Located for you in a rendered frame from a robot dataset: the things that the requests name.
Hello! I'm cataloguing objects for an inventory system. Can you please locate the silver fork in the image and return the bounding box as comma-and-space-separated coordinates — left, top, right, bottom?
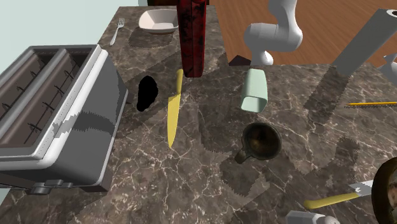
109, 17, 125, 47

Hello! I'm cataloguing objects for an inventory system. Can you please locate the black rounded object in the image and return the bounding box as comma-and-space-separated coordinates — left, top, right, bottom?
136, 75, 159, 113

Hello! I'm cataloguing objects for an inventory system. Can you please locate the yellow handled silver tool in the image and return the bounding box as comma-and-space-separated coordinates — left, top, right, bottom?
303, 179, 374, 210

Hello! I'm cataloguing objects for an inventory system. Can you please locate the yellow knife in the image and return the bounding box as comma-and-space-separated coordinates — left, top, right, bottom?
167, 69, 185, 149

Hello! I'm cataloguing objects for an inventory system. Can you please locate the dark brown mug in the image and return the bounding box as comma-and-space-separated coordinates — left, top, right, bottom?
233, 122, 283, 165

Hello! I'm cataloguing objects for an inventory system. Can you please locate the dark brown round bowl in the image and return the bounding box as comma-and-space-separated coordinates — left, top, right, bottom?
371, 156, 397, 224

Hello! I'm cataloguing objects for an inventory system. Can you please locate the yellow thin stick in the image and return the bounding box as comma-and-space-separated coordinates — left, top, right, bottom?
345, 101, 397, 107

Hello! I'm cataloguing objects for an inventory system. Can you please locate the silver two-slot toaster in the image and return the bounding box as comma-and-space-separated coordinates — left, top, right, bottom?
0, 45, 130, 195

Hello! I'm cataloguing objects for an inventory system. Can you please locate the grey tall slab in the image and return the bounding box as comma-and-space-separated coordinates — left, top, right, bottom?
331, 8, 397, 78

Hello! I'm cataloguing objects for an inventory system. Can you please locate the pale grey angular object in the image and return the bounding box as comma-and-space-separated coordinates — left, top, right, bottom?
377, 53, 397, 85

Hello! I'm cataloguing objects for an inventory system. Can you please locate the pale green cup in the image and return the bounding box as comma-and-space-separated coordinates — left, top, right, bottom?
240, 68, 268, 113

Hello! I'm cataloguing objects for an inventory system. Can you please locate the white bowl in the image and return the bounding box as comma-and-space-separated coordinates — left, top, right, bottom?
138, 8, 179, 34

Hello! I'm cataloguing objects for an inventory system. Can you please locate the white rounded container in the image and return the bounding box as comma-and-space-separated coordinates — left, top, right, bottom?
284, 209, 341, 224

